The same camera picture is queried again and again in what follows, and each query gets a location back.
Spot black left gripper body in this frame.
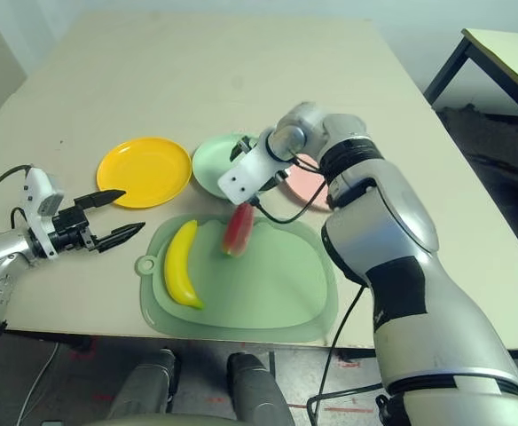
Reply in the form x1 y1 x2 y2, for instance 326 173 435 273
47 206 97 254

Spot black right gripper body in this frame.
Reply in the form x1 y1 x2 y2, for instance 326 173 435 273
229 134 255 162

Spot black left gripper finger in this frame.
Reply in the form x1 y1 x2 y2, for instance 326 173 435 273
90 221 147 255
73 189 127 211

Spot yellow toy banana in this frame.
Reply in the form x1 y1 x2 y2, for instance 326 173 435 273
164 220 205 311

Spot red toy watermelon slice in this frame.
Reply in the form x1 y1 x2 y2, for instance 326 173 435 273
222 202 255 257

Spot mint green plastic plate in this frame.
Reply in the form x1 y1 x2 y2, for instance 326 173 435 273
191 131 263 201

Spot yellow plastic plate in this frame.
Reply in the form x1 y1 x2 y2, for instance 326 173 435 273
96 136 193 209

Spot pink plastic plate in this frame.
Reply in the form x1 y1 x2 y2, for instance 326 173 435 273
280 153 331 214

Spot red floor tape corner mark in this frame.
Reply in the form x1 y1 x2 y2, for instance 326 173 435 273
336 352 362 370
69 339 98 361

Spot black table support beam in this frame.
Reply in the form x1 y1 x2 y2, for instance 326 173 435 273
0 330 90 357
334 348 518 361

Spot green silicone cutting mat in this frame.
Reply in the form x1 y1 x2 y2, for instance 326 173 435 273
134 214 340 343

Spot grey left robot leg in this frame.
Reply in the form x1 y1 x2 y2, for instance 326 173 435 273
107 348 178 418

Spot grey robot leg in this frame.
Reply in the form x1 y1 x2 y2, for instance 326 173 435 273
226 352 294 426
107 348 178 418

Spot grey robot torso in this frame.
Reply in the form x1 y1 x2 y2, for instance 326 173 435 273
85 414 242 426

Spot grey right robot leg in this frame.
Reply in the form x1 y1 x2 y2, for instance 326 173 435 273
226 352 294 426

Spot side table with black legs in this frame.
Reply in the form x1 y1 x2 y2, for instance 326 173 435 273
422 28 518 121

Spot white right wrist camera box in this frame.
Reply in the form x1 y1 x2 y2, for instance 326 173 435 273
217 128 289 206

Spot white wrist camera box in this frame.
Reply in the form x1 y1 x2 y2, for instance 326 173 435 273
21 167 66 259
217 128 289 206

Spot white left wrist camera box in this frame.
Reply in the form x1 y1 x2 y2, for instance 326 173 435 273
21 167 66 259

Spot black left camera cable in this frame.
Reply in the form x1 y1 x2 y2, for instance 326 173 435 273
0 164 34 213

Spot black camera cable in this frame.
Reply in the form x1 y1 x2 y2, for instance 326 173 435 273
0 164 34 213
248 150 391 426

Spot black right camera cable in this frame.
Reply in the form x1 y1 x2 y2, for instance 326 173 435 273
248 150 391 426

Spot white floor cable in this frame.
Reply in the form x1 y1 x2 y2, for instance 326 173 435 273
19 342 60 426

